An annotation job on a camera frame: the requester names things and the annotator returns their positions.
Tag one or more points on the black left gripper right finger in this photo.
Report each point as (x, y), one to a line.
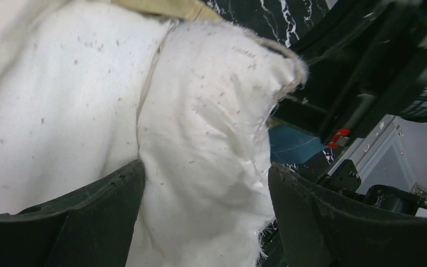
(319, 227)

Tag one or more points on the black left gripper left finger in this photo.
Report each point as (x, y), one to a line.
(91, 226)

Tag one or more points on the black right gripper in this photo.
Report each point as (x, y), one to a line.
(366, 59)

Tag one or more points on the blue beige white pillowcase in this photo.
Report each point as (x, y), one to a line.
(283, 21)

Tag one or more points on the white pillow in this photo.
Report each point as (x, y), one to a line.
(88, 86)

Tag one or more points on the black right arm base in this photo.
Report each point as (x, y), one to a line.
(345, 181)

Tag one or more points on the aluminium table frame rail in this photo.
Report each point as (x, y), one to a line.
(380, 158)

